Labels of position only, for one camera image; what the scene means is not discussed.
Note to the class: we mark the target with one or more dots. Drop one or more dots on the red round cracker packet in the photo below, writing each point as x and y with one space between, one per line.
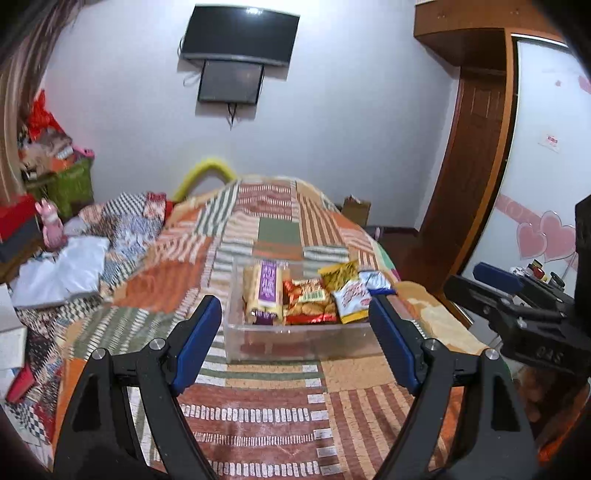
309 302

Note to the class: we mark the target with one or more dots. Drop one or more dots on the white cloth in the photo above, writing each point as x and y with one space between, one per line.
60 272

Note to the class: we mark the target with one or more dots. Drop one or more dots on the pink heart stickers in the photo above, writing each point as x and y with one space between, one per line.
549 237

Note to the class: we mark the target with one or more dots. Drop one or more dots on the white sliding door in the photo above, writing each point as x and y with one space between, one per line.
549 115

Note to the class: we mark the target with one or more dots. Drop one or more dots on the cardboard box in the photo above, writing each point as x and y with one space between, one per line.
356 210

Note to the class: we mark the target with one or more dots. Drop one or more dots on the yellow foam tube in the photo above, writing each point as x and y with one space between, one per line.
203 168

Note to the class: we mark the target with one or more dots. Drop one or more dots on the clear plastic box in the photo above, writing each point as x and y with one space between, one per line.
300 341

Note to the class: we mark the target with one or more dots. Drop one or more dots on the pink toy figure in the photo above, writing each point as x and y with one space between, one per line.
51 226

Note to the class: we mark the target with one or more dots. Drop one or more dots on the red plastic bag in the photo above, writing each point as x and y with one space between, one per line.
41 113

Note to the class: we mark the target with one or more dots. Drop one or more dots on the yellow green snack packet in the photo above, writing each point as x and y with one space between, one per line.
339 274

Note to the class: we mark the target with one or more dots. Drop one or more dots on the white paper stack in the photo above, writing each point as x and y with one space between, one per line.
11 332

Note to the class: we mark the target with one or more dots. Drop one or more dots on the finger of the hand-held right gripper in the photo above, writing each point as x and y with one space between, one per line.
475 297
496 277

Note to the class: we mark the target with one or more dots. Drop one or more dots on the red box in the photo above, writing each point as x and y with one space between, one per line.
18 219

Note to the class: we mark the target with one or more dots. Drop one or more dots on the brown wooden wardrobe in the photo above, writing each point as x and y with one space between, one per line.
475 138

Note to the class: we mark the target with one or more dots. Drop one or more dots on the small red white label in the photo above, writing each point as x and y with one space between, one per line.
549 142

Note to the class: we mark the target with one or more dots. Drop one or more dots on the purple label cracker packet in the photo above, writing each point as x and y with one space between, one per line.
268 286

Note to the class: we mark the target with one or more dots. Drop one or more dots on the wall television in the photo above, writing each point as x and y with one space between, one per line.
240 34

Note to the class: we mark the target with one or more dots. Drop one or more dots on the blue white snack packet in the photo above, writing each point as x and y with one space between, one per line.
378 281

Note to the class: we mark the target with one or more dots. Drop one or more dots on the white case with stickers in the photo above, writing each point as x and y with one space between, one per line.
540 274

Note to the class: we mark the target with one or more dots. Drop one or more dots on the red book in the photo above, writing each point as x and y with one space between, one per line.
21 385

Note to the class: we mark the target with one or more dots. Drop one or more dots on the checked patchwork quilt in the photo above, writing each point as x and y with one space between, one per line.
129 221

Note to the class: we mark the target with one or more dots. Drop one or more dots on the white yellow snack packet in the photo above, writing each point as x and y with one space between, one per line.
352 300

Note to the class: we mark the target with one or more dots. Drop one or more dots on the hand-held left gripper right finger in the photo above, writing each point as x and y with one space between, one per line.
397 346

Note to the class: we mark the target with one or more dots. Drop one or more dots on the brown curtain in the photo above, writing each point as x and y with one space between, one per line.
18 92

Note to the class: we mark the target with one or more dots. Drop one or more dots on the green storage box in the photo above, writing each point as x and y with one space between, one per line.
69 184

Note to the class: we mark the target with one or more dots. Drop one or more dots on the striped patchwork blanket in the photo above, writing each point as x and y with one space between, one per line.
277 406

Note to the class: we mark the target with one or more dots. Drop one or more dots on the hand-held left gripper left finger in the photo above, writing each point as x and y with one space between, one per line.
196 346

